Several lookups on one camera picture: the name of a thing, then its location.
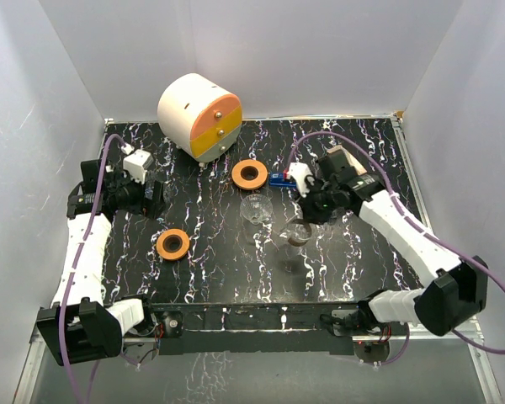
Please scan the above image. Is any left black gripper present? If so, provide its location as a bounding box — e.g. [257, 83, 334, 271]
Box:
[109, 166, 167, 220]

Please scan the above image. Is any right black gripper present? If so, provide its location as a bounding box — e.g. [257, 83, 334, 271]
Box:
[293, 178, 338, 226]

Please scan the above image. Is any glass carafe with brown band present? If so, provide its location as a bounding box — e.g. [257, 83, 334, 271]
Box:
[279, 217, 313, 247]

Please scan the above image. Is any coffee filter packet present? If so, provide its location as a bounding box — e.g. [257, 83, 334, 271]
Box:
[327, 145, 367, 175]

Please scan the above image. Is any clear glass dripper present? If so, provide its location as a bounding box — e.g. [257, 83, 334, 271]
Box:
[240, 194, 273, 225]

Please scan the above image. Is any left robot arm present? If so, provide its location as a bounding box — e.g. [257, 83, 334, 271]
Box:
[36, 151, 165, 365]

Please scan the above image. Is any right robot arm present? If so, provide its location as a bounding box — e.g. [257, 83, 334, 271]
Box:
[287, 148, 487, 336]

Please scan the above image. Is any white round drawer cabinet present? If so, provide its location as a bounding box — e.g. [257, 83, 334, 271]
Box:
[157, 73, 242, 164]

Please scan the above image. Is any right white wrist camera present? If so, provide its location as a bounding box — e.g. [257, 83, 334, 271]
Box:
[286, 162, 315, 198]

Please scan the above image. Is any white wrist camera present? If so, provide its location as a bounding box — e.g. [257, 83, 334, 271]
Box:
[123, 150, 153, 184]
[286, 162, 315, 198]

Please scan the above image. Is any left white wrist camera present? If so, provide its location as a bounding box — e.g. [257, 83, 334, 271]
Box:
[123, 150, 153, 184]

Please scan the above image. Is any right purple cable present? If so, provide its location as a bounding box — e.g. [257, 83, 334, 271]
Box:
[289, 130, 505, 355]

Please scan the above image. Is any purple cable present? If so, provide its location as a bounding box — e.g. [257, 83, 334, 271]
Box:
[58, 134, 130, 404]
[289, 130, 505, 355]

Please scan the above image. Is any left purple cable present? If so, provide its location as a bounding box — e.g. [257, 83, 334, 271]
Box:
[58, 134, 130, 404]

